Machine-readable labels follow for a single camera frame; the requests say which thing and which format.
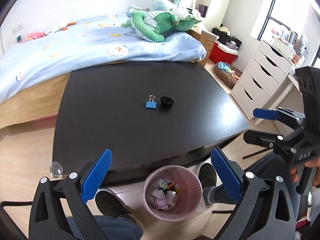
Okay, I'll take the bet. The teal plush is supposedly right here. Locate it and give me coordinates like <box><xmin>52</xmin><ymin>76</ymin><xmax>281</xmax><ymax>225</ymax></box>
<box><xmin>126</xmin><ymin>4</ymin><xmax>151</xmax><ymax>18</ymax></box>

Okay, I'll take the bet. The black round cap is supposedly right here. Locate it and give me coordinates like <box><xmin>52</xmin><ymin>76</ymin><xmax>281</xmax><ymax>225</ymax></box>
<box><xmin>160</xmin><ymin>96</ymin><xmax>175</xmax><ymax>109</ymax></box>

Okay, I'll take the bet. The person's left leg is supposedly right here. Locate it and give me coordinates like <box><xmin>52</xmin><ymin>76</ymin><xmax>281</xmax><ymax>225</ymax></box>
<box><xmin>65</xmin><ymin>214</ymin><xmax>145</xmax><ymax>240</ymax></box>

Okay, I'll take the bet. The clear plastic floor cup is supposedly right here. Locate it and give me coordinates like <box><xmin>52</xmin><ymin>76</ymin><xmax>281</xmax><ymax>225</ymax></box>
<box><xmin>50</xmin><ymin>162</ymin><xmax>63</xmax><ymax>178</ymax></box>

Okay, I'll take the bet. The wooden nightstand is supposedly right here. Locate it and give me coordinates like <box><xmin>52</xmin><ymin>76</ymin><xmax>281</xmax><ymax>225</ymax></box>
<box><xmin>189</xmin><ymin>27</ymin><xmax>220</xmax><ymax>67</ymax></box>

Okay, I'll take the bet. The row of books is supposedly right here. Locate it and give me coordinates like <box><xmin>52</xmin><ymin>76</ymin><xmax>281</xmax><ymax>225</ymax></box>
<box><xmin>271</xmin><ymin>28</ymin><xmax>310</xmax><ymax>65</ymax></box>

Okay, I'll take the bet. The white goose plush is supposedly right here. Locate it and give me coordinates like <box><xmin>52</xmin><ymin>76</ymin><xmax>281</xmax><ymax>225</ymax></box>
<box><xmin>45</xmin><ymin>21</ymin><xmax>77</xmax><ymax>35</ymax></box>

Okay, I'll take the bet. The person's shoe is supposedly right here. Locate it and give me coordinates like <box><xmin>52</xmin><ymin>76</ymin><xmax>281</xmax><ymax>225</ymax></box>
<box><xmin>198</xmin><ymin>162</ymin><xmax>218</xmax><ymax>188</ymax></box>
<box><xmin>95</xmin><ymin>189</ymin><xmax>133</xmax><ymax>220</ymax></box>

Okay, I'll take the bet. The black bag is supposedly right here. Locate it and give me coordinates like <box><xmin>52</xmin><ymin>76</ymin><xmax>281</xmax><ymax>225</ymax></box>
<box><xmin>212</xmin><ymin>26</ymin><xmax>242</xmax><ymax>51</ymax></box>

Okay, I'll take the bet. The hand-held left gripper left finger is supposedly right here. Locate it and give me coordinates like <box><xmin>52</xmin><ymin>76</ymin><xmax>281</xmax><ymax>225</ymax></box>
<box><xmin>29</xmin><ymin>148</ymin><xmax>113</xmax><ymax>240</ymax></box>

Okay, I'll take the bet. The window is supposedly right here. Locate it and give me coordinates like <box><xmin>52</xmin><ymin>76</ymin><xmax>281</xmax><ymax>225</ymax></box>
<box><xmin>250</xmin><ymin>0</ymin><xmax>320</xmax><ymax>68</ymax></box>

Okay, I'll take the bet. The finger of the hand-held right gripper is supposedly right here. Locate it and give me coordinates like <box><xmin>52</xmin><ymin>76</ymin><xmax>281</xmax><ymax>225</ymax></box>
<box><xmin>243</xmin><ymin>129</ymin><xmax>283</xmax><ymax>148</ymax></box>
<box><xmin>253</xmin><ymin>108</ymin><xmax>282</xmax><ymax>121</ymax></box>

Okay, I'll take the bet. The person's right forearm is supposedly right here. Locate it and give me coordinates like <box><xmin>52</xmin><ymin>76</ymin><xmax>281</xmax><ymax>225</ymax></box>
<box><xmin>308</xmin><ymin>184</ymin><xmax>320</xmax><ymax>208</ymax></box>

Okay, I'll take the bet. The light blue toy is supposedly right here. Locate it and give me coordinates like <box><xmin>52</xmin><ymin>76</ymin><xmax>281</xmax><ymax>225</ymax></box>
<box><xmin>218</xmin><ymin>61</ymin><xmax>231</xmax><ymax>73</ymax></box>

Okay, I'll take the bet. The pink plastic bin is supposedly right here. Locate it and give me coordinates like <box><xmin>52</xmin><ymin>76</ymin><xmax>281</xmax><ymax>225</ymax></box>
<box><xmin>142</xmin><ymin>165</ymin><xmax>203</xmax><ymax>222</ymax></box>

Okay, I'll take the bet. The light blue printed blanket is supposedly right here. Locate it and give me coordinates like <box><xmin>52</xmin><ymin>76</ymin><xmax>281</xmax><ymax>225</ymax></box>
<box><xmin>0</xmin><ymin>12</ymin><xmax>207</xmax><ymax>103</ymax></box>

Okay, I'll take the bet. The green dragon plush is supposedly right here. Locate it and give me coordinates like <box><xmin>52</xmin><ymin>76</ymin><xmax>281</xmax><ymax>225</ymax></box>
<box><xmin>121</xmin><ymin>8</ymin><xmax>203</xmax><ymax>43</ymax></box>

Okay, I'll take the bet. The white drawer unit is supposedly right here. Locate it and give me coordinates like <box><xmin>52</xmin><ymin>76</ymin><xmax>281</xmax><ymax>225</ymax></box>
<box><xmin>230</xmin><ymin>39</ymin><xmax>297</xmax><ymax>121</ymax></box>

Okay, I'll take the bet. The blue binder clip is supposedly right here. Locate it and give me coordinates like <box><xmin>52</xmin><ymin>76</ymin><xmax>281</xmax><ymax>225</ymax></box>
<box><xmin>144</xmin><ymin>95</ymin><xmax>158</xmax><ymax>110</ymax></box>

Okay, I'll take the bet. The clear plastic wrapper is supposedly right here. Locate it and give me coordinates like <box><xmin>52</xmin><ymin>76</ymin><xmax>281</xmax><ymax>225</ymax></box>
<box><xmin>151</xmin><ymin>189</ymin><xmax>176</xmax><ymax>210</ymax></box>

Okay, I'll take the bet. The wooden bed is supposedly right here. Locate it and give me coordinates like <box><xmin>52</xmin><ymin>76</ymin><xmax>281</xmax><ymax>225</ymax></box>
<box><xmin>0</xmin><ymin>55</ymin><xmax>208</xmax><ymax>130</ymax></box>

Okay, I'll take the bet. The brown pet bed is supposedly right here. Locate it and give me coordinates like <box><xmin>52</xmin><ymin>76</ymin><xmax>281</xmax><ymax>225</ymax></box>
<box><xmin>213</xmin><ymin>62</ymin><xmax>243</xmax><ymax>89</ymax></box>

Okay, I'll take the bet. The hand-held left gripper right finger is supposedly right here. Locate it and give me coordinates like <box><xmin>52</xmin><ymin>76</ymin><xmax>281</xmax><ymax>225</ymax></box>
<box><xmin>211</xmin><ymin>147</ymin><xmax>300</xmax><ymax>240</ymax></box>

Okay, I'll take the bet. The person's left shoe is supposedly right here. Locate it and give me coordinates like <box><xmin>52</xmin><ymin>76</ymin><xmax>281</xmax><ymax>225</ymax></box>
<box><xmin>95</xmin><ymin>189</ymin><xmax>133</xmax><ymax>220</ymax></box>

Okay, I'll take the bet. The person's right shoe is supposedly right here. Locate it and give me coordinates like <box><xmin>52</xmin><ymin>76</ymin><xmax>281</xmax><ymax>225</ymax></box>
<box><xmin>198</xmin><ymin>162</ymin><xmax>218</xmax><ymax>188</ymax></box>

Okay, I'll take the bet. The light blue plush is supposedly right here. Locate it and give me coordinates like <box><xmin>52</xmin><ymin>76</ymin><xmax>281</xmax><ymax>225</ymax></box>
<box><xmin>151</xmin><ymin>0</ymin><xmax>176</xmax><ymax>12</ymax></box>

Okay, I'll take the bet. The red cooler box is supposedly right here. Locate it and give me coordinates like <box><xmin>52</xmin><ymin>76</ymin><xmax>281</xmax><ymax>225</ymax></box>
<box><xmin>208</xmin><ymin>42</ymin><xmax>238</xmax><ymax>66</ymax></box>

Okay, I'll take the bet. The pink plush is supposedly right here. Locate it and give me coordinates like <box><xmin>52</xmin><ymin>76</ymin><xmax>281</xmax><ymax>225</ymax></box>
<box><xmin>21</xmin><ymin>30</ymin><xmax>46</xmax><ymax>44</ymax></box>

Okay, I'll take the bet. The person's right hand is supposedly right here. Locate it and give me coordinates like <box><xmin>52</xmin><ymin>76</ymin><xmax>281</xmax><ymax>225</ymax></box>
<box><xmin>290</xmin><ymin>155</ymin><xmax>320</xmax><ymax>188</ymax></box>

